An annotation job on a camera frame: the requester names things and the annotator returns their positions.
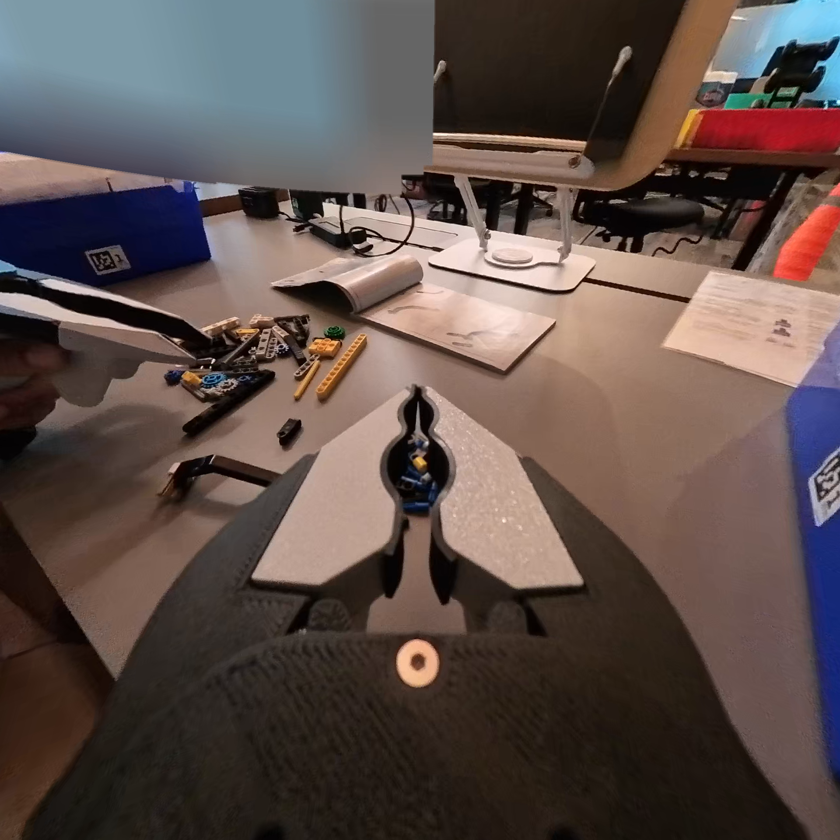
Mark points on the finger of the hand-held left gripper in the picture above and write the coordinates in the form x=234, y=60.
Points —
x=118, y=348
x=98, y=303

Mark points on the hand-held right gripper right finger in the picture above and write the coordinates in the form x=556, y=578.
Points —
x=505, y=512

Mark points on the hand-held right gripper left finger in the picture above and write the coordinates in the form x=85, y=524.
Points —
x=328, y=518

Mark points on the pile of mixed lego pieces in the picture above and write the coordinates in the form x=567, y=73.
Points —
x=262, y=354

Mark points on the small black lego piece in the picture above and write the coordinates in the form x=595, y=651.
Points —
x=289, y=431

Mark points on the pile of small blue lego pins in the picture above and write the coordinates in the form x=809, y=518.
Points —
x=415, y=476

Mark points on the black angled lego beam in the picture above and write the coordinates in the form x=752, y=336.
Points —
x=229, y=470

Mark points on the lego instruction booklet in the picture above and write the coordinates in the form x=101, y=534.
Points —
x=453, y=328

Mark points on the person's left hand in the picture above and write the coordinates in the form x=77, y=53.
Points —
x=29, y=380

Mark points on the blue plastic bin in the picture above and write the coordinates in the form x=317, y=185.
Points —
x=814, y=590
x=98, y=223

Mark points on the black desktop device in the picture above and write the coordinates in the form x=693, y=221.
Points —
x=259, y=200

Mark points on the black power adapter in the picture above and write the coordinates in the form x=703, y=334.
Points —
x=328, y=231

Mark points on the silver monitor stand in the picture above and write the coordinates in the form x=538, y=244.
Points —
x=518, y=262

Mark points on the printed paper sheet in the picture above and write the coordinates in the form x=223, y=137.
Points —
x=754, y=325

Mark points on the black office chair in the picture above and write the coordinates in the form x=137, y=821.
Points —
x=640, y=213

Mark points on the computer monitor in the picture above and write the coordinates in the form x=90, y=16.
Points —
x=538, y=72

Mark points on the red plastic bin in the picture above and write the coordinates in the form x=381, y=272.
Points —
x=768, y=128

